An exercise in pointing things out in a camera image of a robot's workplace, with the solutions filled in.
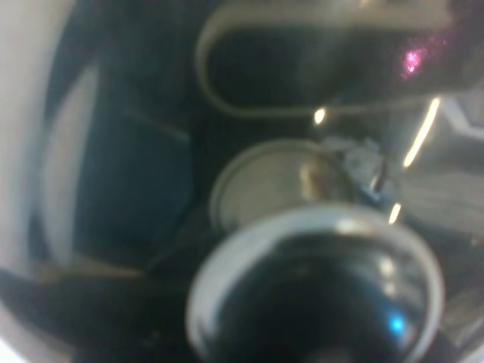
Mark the stainless steel teapot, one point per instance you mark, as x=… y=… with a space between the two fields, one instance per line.
x=241 y=181

